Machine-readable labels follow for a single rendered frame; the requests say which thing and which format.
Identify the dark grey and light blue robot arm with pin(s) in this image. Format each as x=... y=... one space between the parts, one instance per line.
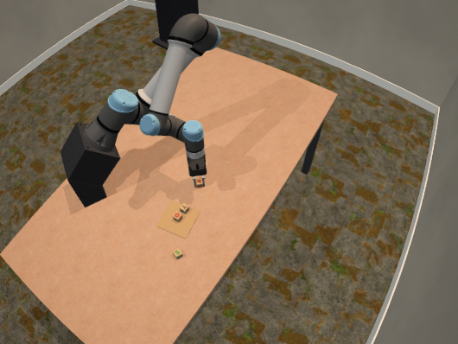
x=118 y=110

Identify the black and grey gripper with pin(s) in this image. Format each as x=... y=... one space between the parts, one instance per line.
x=198 y=167

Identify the tan flat mat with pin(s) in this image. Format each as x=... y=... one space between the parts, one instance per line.
x=182 y=228

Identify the tan block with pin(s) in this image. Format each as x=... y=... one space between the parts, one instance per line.
x=199 y=183
x=177 y=216
x=178 y=254
x=184 y=208

